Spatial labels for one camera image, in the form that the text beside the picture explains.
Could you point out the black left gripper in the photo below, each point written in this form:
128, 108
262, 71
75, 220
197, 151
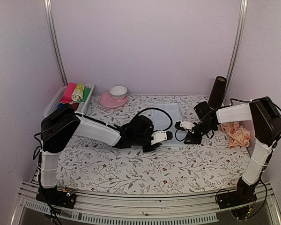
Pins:
149, 150

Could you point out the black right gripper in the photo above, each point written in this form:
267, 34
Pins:
195, 140

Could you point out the light blue towel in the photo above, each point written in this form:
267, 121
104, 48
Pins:
161, 121

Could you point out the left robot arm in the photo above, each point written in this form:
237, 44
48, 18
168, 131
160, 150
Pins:
58, 128

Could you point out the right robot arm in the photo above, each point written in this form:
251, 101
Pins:
266, 118

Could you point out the dark brown cylinder cup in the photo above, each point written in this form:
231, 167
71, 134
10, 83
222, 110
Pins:
217, 92

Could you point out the orange patterned towel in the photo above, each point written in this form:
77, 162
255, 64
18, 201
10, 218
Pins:
238, 135

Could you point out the white bowl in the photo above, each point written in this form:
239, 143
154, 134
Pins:
118, 92

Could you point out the pink plate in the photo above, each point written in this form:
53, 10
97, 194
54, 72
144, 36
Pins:
107, 101

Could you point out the green rolled towel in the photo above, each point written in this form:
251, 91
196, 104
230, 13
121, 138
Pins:
85, 95

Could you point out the brown rolled towel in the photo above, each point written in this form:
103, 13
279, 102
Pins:
75, 106

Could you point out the yellow-green rolled towel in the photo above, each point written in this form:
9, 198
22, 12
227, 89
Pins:
77, 94

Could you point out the pink rolled towel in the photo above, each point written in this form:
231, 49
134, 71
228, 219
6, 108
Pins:
66, 97

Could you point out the white plastic basket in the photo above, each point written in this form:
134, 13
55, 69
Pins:
53, 105

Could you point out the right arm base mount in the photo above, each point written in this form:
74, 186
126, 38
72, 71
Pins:
227, 199

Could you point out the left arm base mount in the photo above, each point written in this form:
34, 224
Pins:
53, 197

